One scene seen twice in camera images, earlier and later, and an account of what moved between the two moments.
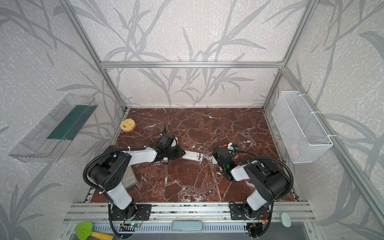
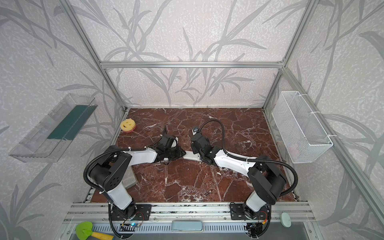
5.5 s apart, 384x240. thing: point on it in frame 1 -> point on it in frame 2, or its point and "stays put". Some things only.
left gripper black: (177, 151) stays put
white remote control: (193, 155) stays put
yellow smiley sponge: (128, 125) stays put
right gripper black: (217, 154) -> (197, 149)
